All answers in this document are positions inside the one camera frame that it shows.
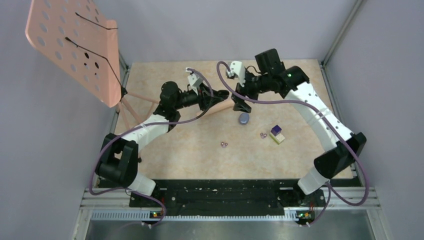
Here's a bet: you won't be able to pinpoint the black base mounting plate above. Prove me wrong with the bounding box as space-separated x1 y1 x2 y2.
97 178 326 218

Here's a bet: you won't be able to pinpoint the purple and green toy blocks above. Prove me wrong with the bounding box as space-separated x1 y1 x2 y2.
269 125 286 145

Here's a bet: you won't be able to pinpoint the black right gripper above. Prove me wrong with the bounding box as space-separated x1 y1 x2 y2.
232 69 272 113

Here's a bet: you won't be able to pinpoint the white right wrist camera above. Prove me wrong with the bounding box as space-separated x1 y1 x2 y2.
226 60 246 80

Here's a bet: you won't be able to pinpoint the black earbud charging case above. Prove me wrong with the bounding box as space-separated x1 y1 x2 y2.
215 90 230 100

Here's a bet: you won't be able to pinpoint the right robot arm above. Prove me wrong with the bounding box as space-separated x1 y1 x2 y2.
226 48 366 206

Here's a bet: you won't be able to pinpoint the aluminium frame rail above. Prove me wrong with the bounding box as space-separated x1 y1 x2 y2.
71 181 393 240

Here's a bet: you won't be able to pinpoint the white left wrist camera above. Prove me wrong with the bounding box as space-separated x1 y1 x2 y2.
185 67 203 89

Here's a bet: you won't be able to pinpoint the pink perforated board stand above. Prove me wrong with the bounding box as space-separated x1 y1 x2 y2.
25 0 144 123

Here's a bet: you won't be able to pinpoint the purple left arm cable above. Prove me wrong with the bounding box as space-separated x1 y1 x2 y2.
88 67 215 229

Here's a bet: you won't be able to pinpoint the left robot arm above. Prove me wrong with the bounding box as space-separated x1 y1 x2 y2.
94 81 229 207

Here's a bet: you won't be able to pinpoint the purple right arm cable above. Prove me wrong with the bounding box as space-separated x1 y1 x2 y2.
216 60 371 227

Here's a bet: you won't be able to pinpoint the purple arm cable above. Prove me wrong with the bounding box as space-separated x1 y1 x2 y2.
216 60 371 227
88 67 215 229

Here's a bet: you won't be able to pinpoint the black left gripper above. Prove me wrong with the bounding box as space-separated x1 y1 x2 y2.
173 82 224 111

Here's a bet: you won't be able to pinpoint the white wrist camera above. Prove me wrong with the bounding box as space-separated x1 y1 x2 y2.
185 67 203 89
226 60 246 80

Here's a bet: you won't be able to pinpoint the grey-blue oval case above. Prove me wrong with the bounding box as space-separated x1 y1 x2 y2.
238 112 250 126

